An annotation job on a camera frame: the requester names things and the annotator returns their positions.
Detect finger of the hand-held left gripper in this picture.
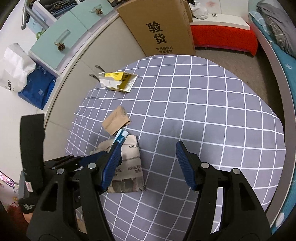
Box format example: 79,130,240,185
44,151,110,171

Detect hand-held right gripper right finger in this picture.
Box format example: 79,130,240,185
176,140,272,241

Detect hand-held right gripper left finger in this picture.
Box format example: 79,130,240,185
26,142,123,241

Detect blue and white carton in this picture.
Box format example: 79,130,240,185
114,129,129,145

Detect torn brown cardboard piece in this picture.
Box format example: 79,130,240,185
90,134,147,194

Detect beige paper piece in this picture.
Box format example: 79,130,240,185
102,106,131,136

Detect grey checked tablecloth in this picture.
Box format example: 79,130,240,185
65,54,285,241

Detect blue plastic bag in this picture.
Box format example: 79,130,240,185
18,64,56,110

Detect red fuzzy cloth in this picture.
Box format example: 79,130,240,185
0,200,30,232

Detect white paper bag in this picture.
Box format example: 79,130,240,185
0,43,37,92

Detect yellow and white flattened carton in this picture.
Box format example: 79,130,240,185
98,72,138,93

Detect white cabinet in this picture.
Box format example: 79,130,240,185
43,9,148,130

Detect teal drawer unit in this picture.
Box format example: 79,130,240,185
29,0,116,78

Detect red bench with white top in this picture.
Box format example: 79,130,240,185
190,13,258,56

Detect bed with blue sheet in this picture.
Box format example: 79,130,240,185
248,0,296,234

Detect tall brown cardboard box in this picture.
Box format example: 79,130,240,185
116,0,196,56

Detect folded dark clothes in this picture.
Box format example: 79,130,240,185
38,0,79,18

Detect white plastic bag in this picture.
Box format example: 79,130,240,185
191,2,208,19

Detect grey plaid pillow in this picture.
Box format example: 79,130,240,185
264,16,289,50

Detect metal tube frame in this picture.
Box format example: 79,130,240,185
21,0,49,30

